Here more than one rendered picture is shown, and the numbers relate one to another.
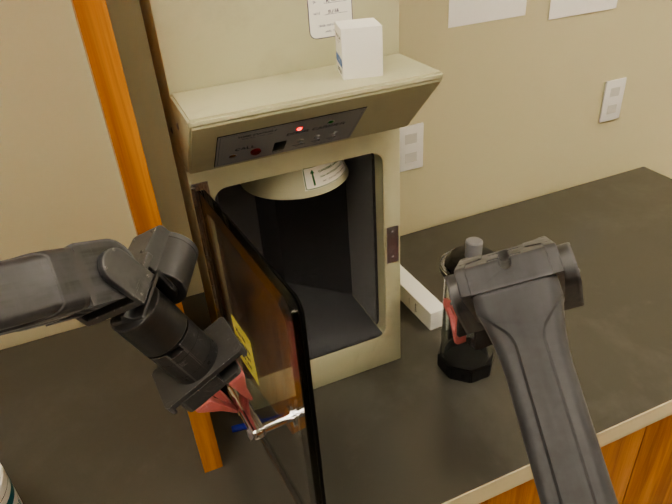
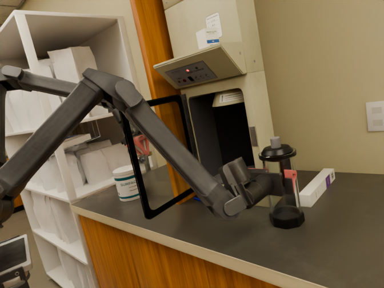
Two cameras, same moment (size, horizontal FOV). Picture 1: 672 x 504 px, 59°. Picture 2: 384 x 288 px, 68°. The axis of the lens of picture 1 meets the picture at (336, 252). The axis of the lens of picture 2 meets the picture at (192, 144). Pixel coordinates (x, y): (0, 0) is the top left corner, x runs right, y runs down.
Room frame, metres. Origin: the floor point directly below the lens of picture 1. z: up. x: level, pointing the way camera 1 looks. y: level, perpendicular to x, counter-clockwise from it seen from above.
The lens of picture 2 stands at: (0.26, -0.88, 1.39)
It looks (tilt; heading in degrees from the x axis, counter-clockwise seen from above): 10 degrees down; 67
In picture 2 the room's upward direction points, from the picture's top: 12 degrees counter-clockwise
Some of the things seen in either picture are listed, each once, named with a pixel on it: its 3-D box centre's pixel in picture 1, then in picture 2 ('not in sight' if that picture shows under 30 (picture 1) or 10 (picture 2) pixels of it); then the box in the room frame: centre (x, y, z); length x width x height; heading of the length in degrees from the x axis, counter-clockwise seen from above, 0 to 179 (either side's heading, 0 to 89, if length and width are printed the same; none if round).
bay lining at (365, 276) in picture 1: (286, 236); (239, 132); (0.90, 0.09, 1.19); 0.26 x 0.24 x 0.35; 111
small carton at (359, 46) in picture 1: (358, 48); (207, 39); (0.75, -0.05, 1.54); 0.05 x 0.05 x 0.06; 6
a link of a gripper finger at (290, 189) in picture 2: not in sight; (284, 178); (0.79, -0.27, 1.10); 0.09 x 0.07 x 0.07; 21
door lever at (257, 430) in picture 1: (259, 406); not in sight; (0.50, 0.10, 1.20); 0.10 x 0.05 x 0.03; 26
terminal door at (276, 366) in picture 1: (260, 366); (164, 152); (0.58, 0.11, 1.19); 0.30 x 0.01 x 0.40; 26
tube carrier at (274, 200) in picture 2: (468, 313); (282, 185); (0.81, -0.23, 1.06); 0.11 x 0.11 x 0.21
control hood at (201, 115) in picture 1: (310, 121); (196, 69); (0.73, 0.02, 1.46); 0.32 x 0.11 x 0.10; 111
